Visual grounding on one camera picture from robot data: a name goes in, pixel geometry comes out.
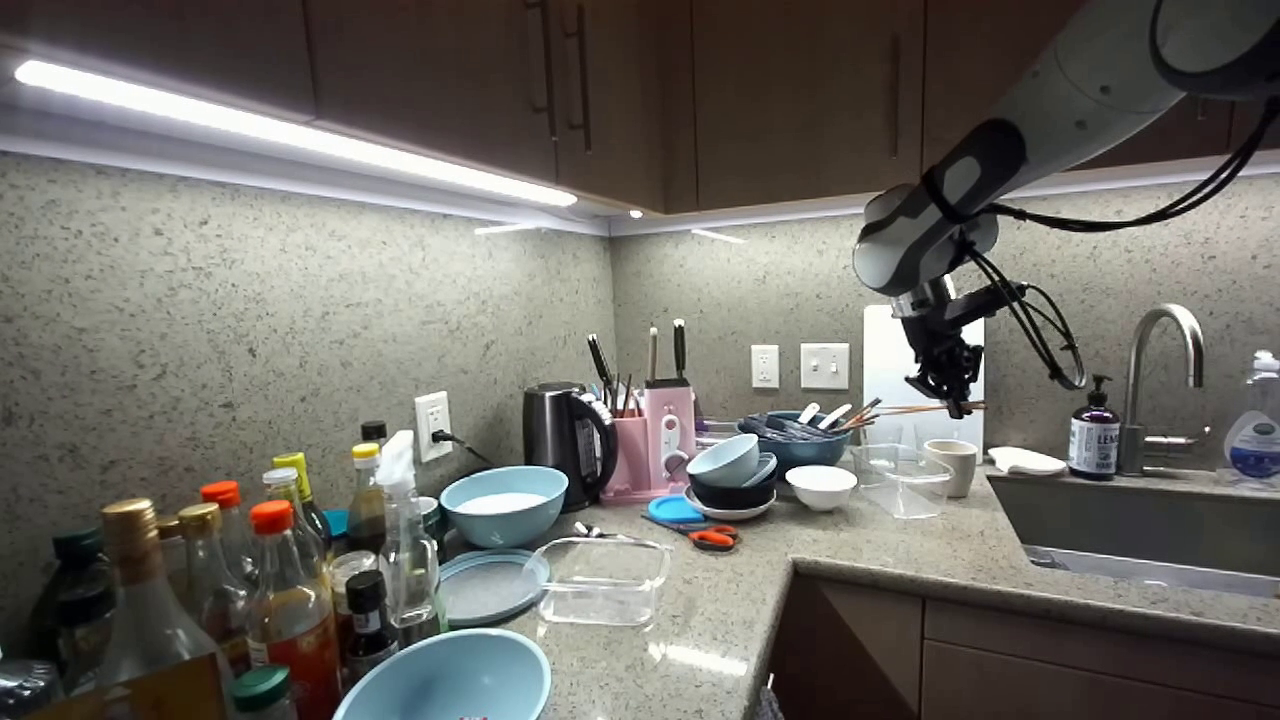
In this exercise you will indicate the blue mixing bowl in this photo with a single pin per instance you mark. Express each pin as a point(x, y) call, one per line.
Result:
point(505, 504)

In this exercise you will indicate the white wall outlet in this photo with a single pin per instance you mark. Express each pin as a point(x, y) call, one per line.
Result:
point(434, 424)

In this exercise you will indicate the under-cabinet light strip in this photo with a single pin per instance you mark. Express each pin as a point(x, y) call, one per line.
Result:
point(282, 133)

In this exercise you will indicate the small white bowl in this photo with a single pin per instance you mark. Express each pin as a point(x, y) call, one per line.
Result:
point(823, 487)

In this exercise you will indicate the white light switch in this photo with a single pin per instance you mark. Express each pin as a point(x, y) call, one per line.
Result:
point(826, 367)

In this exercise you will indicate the white sponge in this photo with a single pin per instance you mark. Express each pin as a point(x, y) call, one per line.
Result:
point(1024, 460)

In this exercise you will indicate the black electric kettle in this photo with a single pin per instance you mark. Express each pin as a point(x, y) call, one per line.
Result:
point(570, 430)

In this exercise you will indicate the blue silicone mat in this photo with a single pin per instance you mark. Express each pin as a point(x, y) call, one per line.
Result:
point(672, 508)

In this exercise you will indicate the red cap sauce bottle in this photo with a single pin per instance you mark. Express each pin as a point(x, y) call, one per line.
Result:
point(295, 617)

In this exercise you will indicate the blue dish soap bottle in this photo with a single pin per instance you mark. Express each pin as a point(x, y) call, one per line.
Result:
point(1252, 439)

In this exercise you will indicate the clear square glass bowl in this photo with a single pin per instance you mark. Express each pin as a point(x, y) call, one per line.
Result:
point(600, 581)

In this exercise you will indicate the dark blue utensil bowl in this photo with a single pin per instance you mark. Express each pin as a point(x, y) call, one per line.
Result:
point(795, 443)

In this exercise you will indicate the orange red scissors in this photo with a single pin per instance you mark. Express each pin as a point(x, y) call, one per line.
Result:
point(714, 537)

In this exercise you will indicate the clear spray bottle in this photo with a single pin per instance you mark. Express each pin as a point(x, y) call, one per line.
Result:
point(409, 555)

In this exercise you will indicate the white mug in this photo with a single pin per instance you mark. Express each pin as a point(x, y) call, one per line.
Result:
point(958, 458)

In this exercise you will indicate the gold cap sauce bottle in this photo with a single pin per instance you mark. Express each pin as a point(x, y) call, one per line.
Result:
point(157, 660)

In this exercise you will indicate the light blue front bowl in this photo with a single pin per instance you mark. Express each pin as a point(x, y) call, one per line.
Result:
point(477, 673)

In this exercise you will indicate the light blue plate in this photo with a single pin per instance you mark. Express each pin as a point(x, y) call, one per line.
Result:
point(490, 584)

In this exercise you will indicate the orange cap bottle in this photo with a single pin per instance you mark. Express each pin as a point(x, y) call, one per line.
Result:
point(223, 591)

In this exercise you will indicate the black soap dispenser bottle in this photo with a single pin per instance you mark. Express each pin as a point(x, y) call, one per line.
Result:
point(1092, 439)

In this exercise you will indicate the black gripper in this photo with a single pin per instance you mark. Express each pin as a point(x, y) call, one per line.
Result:
point(932, 323)

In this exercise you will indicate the stacked blue bowls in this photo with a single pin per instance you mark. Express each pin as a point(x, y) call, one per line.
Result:
point(735, 479)

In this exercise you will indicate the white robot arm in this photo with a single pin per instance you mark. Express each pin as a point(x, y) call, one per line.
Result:
point(1111, 73)

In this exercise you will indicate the pink knife block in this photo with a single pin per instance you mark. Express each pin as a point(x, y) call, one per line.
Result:
point(653, 445)

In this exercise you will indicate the steel sink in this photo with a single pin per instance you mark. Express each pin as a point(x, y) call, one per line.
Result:
point(1145, 535)

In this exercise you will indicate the yellow cap bottle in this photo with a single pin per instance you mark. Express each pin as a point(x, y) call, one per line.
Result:
point(364, 513)

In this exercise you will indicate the chrome faucet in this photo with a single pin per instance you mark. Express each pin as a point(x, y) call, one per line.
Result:
point(1166, 358)

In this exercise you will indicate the dark upper cabinets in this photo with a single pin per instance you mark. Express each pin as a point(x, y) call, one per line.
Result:
point(653, 100)

